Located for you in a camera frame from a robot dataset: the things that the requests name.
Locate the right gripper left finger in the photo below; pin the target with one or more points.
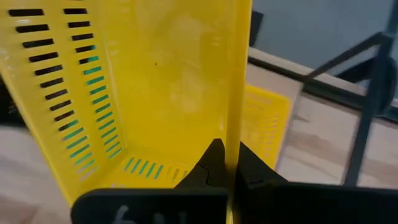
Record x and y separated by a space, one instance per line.
155 205

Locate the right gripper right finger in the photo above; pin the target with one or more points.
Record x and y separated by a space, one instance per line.
311 205

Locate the yellow plastic slotted basket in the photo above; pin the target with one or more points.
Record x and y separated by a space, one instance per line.
264 124
171 77

